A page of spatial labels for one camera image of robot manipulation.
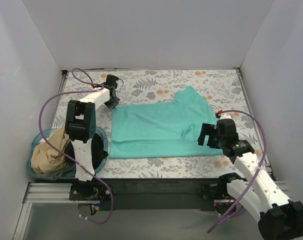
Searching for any teal t shirt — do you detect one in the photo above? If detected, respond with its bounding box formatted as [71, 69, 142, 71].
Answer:
[109, 86, 223, 159]

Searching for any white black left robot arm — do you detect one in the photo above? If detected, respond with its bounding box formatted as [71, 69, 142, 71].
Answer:
[65, 74, 120, 200]

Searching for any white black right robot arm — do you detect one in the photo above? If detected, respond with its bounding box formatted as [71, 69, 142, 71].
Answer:
[198, 114, 303, 240]

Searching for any black t shirt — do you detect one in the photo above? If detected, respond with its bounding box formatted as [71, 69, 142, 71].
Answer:
[63, 132, 109, 178]

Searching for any clear blue plastic basket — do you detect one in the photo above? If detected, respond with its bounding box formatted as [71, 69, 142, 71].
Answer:
[26, 127, 108, 181]

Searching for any beige t shirt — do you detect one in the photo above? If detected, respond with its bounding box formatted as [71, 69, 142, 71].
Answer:
[31, 127, 70, 174]

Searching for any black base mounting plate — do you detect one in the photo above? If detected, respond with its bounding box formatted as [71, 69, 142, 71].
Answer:
[68, 177, 247, 212]

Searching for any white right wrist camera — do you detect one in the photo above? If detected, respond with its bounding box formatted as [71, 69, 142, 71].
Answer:
[217, 113, 232, 121]

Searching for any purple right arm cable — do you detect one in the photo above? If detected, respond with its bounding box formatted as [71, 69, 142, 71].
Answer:
[206, 109, 267, 234]

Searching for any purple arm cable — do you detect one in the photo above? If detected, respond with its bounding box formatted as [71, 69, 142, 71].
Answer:
[38, 67, 115, 223]
[206, 109, 267, 234]

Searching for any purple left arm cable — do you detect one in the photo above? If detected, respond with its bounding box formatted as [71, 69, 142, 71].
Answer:
[38, 67, 115, 223]

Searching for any aluminium frame rail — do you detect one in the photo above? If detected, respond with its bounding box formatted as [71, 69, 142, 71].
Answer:
[12, 181, 303, 240]

